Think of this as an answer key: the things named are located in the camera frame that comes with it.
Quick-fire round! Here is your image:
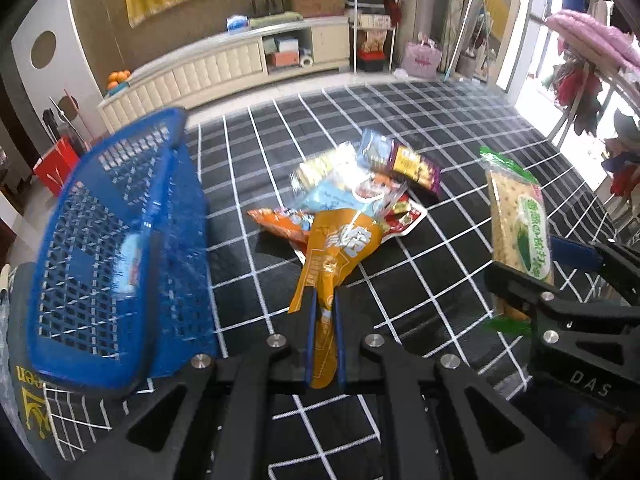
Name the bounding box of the cardboard box on cabinet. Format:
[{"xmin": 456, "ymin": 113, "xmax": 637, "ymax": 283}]
[{"xmin": 291, "ymin": 0, "xmax": 345, "ymax": 18}]

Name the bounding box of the light blue snack bag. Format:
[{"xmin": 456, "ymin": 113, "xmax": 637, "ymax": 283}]
[{"xmin": 296, "ymin": 174, "xmax": 406, "ymax": 218}]

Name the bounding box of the grey queen pillow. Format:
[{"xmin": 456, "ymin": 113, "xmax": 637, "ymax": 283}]
[{"xmin": 1, "ymin": 262, "xmax": 66, "ymax": 479}]

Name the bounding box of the purple snack bar pack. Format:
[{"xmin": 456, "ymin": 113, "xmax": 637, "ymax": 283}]
[{"xmin": 388, "ymin": 142, "xmax": 440, "ymax": 194}]

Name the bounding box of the blue plastic basket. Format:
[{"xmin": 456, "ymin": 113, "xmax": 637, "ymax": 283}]
[{"xmin": 26, "ymin": 107, "xmax": 217, "ymax": 396}]

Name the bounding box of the red gift bag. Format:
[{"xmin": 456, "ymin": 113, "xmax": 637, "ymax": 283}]
[{"xmin": 32, "ymin": 136, "xmax": 79, "ymax": 196}]

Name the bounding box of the cream TV cabinet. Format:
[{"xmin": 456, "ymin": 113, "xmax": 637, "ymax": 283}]
[{"xmin": 98, "ymin": 15, "xmax": 350, "ymax": 133}]

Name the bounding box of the plate of oranges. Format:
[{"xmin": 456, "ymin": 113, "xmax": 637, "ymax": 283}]
[{"xmin": 106, "ymin": 70, "xmax": 131, "ymax": 96}]

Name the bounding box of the tissue box blue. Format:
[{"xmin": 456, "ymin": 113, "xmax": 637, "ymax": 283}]
[{"xmin": 226, "ymin": 15, "xmax": 250, "ymax": 34}]

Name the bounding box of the broom and dustpan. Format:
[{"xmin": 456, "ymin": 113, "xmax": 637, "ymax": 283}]
[{"xmin": 42, "ymin": 96, "xmax": 91, "ymax": 157}]

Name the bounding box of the pink shopping bag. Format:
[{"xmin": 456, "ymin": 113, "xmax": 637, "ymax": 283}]
[{"xmin": 401, "ymin": 35, "xmax": 442, "ymax": 79}]

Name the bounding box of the green cracker pack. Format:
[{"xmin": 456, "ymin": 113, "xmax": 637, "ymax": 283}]
[{"xmin": 480, "ymin": 146, "xmax": 554, "ymax": 335}]

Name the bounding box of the black white grid mat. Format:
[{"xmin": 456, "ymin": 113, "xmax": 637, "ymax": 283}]
[{"xmin": 186, "ymin": 81, "xmax": 615, "ymax": 396}]

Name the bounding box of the red sausage snack pack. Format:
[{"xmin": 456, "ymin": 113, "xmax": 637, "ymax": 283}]
[{"xmin": 382, "ymin": 193, "xmax": 426, "ymax": 243}]

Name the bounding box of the orange snack bag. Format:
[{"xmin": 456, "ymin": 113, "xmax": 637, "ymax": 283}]
[{"xmin": 288, "ymin": 208, "xmax": 384, "ymax": 389}]

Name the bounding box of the clear biscuit pack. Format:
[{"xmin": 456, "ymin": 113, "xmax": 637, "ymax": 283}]
[{"xmin": 290, "ymin": 142, "xmax": 366, "ymax": 195}]

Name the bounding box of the green folded cloth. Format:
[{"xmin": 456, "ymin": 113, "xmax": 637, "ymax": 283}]
[{"xmin": 248, "ymin": 11, "xmax": 304, "ymax": 29}]

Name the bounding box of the pink quilt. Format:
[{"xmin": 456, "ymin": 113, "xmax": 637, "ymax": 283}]
[{"xmin": 544, "ymin": 10, "xmax": 639, "ymax": 73}]

